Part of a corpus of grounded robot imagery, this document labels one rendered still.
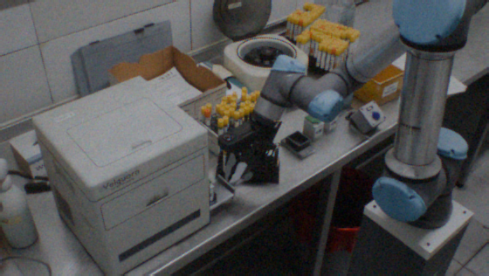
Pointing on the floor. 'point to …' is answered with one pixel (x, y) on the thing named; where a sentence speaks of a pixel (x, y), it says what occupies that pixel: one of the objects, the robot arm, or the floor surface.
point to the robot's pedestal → (396, 254)
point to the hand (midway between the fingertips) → (228, 183)
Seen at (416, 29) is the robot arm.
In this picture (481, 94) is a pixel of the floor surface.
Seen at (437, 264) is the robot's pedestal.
